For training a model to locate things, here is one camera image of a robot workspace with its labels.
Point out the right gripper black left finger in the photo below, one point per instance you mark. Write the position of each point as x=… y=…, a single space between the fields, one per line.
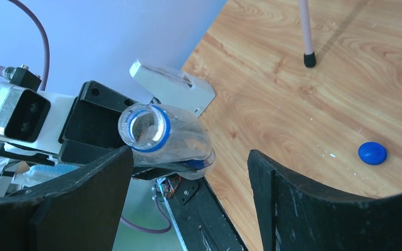
x=79 y=210

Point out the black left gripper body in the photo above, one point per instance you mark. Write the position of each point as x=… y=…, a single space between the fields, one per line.
x=91 y=128

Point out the pink music stand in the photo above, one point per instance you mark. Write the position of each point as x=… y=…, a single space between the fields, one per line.
x=309 y=53

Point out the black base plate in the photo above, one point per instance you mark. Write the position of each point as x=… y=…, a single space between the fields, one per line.
x=199 y=220

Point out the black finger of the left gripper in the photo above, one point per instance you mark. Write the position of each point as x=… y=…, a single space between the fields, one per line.
x=152 y=172

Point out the clear bottle blue cap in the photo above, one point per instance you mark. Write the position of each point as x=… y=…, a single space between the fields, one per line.
x=163 y=136

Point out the white carton with cap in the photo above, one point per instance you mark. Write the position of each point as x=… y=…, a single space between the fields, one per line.
x=174 y=87

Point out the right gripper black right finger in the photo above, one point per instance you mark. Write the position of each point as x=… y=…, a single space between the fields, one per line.
x=296 y=212

